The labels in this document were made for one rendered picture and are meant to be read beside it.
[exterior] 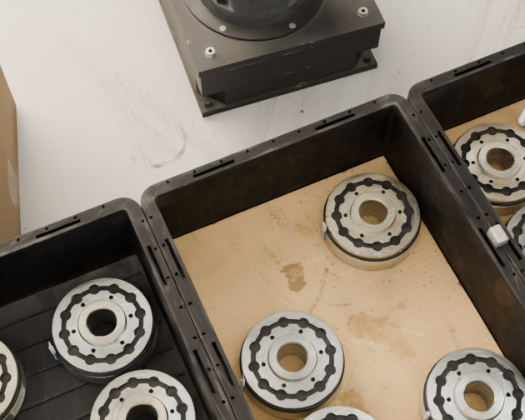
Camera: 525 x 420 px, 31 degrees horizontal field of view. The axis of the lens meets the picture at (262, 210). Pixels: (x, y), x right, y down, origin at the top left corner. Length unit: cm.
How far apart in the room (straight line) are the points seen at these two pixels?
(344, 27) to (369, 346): 44
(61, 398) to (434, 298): 40
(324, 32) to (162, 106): 24
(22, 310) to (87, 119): 35
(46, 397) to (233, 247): 25
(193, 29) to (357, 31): 21
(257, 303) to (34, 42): 55
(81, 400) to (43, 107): 47
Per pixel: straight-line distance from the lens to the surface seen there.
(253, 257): 103
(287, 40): 122
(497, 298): 97
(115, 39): 136
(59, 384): 100
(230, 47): 121
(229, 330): 99
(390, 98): 102
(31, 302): 103
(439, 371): 96
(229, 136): 125
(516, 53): 108
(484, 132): 110
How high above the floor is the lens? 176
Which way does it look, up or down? 62 degrees down
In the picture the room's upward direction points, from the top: straight up
